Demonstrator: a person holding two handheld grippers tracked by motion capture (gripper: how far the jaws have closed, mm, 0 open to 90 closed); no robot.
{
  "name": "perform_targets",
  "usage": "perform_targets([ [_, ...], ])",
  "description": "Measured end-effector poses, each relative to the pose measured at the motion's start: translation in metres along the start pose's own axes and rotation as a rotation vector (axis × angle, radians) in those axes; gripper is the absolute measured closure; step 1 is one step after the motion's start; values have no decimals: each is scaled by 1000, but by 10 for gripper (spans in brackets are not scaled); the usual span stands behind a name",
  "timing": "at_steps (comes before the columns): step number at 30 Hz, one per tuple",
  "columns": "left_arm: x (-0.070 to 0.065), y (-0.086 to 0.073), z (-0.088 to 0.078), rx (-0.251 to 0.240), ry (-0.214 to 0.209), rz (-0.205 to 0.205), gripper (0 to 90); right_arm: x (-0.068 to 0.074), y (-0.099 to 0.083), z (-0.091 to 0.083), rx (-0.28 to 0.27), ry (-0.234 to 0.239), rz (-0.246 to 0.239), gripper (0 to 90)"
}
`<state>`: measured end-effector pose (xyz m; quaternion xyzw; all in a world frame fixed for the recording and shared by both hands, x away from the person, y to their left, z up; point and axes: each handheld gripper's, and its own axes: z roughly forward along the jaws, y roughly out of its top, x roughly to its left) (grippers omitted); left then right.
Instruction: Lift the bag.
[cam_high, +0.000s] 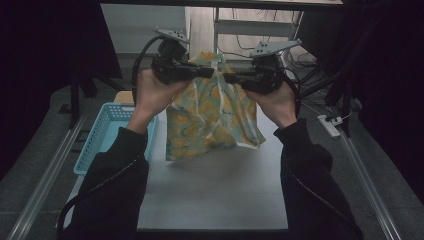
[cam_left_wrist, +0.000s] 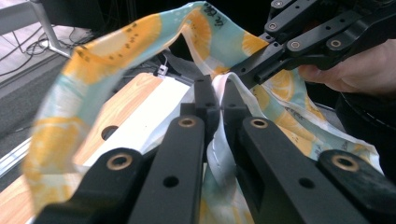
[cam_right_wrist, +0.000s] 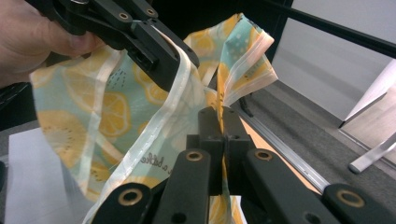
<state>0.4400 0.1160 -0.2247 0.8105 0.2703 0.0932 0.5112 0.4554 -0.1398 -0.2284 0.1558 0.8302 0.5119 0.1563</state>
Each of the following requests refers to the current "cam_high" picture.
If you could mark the white desk frame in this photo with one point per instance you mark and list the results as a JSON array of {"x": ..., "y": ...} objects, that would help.
[{"x": 253, "y": 28}]

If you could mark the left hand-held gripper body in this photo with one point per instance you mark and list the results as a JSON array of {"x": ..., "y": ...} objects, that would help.
[{"x": 170, "y": 63}]

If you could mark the white cabinet panel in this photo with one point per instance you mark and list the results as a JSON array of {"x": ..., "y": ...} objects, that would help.
[{"x": 133, "y": 30}]

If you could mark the black stand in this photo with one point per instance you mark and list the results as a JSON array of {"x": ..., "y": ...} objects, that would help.
[
  {"x": 340, "y": 90},
  {"x": 75, "y": 100}
]

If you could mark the white power strip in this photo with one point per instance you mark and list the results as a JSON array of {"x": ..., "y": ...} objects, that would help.
[{"x": 329, "y": 126}]

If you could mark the person's right hand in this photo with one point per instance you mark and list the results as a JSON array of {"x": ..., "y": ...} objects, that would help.
[{"x": 276, "y": 105}]

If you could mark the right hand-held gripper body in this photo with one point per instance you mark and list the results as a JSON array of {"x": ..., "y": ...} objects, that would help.
[{"x": 266, "y": 73}]

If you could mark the metal floor rail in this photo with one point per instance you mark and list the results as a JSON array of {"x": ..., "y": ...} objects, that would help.
[
  {"x": 370, "y": 190},
  {"x": 46, "y": 176}
]

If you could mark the white table mat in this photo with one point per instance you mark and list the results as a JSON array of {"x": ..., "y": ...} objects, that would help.
[{"x": 213, "y": 193}]

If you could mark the blue plastic basket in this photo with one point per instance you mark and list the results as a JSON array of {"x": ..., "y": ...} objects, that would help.
[{"x": 100, "y": 140}]

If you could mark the orange print tote bag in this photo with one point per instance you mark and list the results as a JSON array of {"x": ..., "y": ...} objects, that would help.
[{"x": 206, "y": 113}]

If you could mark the person's left hand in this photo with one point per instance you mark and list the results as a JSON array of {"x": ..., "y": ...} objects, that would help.
[{"x": 153, "y": 96}]

